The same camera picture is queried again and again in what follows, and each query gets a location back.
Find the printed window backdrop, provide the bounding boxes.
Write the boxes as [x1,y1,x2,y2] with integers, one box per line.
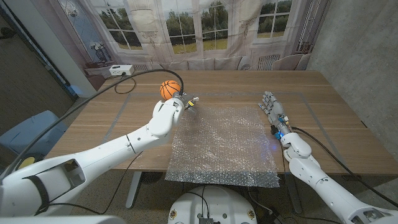
[29,0,332,91]

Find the white power strip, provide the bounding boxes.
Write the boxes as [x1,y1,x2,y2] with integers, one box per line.
[108,64,136,77]

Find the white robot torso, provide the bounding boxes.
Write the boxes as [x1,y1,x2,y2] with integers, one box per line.
[167,185,258,224]

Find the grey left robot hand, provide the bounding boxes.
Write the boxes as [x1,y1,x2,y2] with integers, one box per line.
[172,91,200,111]

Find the black power cable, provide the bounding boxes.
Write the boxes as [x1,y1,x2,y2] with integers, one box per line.
[113,73,137,95]

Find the black power adapter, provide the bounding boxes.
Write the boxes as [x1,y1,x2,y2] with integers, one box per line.
[259,210,287,224]

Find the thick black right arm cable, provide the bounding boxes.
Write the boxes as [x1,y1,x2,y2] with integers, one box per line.
[291,126,398,208]

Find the yellow and black floor item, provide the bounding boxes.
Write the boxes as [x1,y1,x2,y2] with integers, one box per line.
[16,155,37,171]

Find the grey table leg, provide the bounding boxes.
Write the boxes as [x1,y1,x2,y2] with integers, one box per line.
[125,171,142,210]
[284,174,303,215]

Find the blue grey seat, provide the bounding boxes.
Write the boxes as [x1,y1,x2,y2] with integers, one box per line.
[0,110,69,157]

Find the clear bubble wrap sheet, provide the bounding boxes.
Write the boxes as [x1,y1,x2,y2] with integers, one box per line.
[164,105,280,189]

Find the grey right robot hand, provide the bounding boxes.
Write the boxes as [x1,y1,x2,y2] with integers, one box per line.
[258,91,293,136]

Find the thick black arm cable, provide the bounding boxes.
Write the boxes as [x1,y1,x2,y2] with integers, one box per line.
[291,126,398,208]
[0,68,185,185]

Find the black round floor fan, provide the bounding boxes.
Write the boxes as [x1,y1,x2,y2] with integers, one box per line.
[141,172,165,185]

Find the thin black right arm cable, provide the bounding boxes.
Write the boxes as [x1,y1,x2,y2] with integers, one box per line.
[279,141,287,174]

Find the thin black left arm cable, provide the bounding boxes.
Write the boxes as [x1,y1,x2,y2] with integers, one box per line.
[48,151,144,216]

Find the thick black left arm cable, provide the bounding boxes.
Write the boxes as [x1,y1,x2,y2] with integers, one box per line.
[0,68,185,185]

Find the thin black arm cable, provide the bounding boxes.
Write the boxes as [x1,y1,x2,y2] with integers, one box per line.
[279,141,287,174]
[48,151,144,216]

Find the small orange basketball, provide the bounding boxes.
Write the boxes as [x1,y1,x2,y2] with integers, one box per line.
[159,80,182,101]

